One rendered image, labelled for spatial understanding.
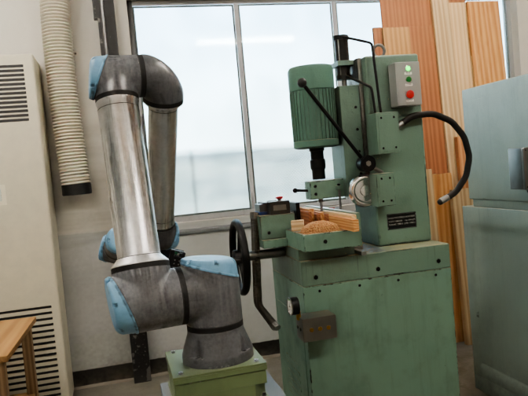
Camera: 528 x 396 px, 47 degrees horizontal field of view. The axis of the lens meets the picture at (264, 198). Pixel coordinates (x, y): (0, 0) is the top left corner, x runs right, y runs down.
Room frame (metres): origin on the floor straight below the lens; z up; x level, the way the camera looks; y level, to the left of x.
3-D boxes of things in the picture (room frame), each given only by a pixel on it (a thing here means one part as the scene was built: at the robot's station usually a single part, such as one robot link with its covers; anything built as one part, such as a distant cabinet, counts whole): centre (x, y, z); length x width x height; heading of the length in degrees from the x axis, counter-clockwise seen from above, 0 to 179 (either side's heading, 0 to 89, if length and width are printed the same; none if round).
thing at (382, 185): (2.22, -0.43, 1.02); 0.09 x 0.07 x 0.12; 13
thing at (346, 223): (2.26, -0.24, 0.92); 0.54 x 0.02 x 0.04; 13
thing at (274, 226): (2.31, -0.03, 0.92); 0.15 x 0.13 x 0.09; 13
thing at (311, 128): (2.34, -0.22, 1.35); 0.18 x 0.18 x 0.31
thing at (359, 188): (2.24, -0.37, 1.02); 0.12 x 0.03 x 0.12; 103
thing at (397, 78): (2.27, -0.56, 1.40); 0.10 x 0.06 x 0.16; 103
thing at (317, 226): (2.09, -0.19, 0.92); 0.14 x 0.09 x 0.04; 103
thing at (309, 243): (2.33, -0.11, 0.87); 0.61 x 0.30 x 0.06; 13
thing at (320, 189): (2.34, -0.24, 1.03); 0.14 x 0.07 x 0.09; 103
